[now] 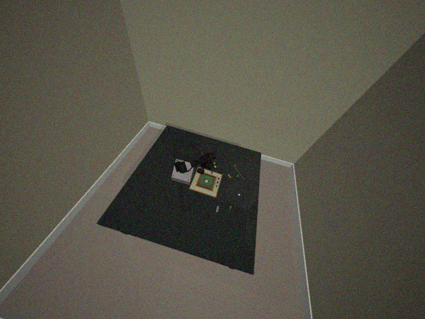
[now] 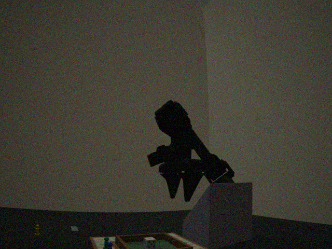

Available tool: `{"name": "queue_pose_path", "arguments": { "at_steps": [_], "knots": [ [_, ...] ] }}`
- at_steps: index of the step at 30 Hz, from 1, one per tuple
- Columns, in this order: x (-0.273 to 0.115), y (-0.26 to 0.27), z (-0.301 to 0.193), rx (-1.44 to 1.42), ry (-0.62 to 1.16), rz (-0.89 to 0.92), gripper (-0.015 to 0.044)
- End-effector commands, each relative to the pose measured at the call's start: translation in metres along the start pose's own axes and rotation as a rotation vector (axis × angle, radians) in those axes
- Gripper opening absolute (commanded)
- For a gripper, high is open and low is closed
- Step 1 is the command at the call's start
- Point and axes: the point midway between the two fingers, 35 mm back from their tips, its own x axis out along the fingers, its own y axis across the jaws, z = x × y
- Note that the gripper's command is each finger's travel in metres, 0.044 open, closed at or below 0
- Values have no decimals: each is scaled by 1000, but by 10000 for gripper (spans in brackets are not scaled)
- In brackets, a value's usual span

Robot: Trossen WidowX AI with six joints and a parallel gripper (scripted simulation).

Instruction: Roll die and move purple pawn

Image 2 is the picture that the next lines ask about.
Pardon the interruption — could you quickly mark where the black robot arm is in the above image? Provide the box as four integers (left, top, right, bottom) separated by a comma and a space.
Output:
147, 100, 234, 184

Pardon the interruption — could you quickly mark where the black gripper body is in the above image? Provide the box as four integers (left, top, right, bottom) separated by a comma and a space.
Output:
159, 140, 208, 174

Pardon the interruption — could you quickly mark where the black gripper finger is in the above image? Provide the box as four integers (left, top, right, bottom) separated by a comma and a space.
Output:
178, 172, 204, 201
160, 173, 181, 199

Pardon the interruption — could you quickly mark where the green pawn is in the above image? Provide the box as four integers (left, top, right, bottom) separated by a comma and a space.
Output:
103, 237, 109, 249

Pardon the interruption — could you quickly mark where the grey die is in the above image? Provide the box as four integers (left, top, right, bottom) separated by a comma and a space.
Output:
143, 237, 156, 249

